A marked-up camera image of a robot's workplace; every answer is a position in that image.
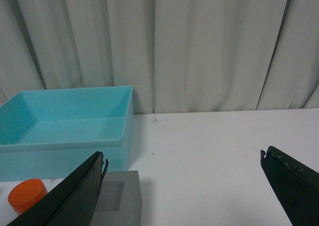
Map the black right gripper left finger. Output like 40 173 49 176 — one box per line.
9 151 108 226

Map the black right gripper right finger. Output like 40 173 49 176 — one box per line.
260 146 319 226

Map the gray block square recess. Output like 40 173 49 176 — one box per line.
91 171 142 226

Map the light blue plastic box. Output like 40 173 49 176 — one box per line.
0 86 134 182

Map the orange cylinder part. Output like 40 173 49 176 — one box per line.
7 179 48 215

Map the white curtain backdrop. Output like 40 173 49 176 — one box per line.
0 0 319 113

